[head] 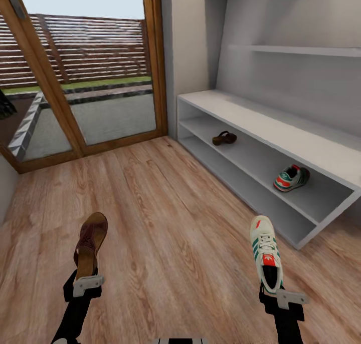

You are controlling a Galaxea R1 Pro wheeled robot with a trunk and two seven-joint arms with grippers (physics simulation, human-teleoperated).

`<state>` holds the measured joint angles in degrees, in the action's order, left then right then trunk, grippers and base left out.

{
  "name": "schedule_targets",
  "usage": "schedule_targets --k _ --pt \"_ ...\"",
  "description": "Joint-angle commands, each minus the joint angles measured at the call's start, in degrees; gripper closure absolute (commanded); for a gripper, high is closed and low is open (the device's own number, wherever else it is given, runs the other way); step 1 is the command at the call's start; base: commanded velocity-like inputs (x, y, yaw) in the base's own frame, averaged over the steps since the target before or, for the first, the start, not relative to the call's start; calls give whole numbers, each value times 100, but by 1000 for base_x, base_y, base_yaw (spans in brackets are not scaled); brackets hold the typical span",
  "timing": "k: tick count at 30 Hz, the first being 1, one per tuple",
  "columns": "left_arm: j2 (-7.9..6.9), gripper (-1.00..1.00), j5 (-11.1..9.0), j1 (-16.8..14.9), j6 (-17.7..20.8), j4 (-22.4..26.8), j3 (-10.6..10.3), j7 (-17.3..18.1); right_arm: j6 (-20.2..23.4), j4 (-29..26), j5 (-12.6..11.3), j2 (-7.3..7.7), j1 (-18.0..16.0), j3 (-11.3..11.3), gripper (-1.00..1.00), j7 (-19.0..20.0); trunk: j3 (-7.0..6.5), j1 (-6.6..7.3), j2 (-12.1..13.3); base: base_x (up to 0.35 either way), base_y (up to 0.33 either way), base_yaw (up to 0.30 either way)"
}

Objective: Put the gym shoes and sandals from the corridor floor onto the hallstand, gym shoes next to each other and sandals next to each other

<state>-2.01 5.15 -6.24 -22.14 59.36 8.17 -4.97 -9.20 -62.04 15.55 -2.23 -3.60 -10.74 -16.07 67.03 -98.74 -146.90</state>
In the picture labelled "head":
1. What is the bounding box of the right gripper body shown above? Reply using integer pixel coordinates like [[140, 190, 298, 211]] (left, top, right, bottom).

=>
[[263, 294, 304, 329]]

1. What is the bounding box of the gym shoe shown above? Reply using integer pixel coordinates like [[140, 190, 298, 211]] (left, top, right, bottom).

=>
[[273, 164, 310, 192], [250, 214, 283, 295]]

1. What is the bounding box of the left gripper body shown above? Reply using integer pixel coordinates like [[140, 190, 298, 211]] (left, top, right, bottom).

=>
[[64, 285, 102, 315]]

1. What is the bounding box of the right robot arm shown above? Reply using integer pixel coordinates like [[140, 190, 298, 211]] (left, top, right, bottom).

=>
[[259, 283, 310, 344]]

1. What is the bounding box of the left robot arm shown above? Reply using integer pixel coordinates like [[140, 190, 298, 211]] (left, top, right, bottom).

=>
[[51, 267, 106, 344]]

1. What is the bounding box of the sandal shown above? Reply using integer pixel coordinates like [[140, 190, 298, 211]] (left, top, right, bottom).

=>
[[73, 212, 108, 280], [213, 131, 237, 146]]

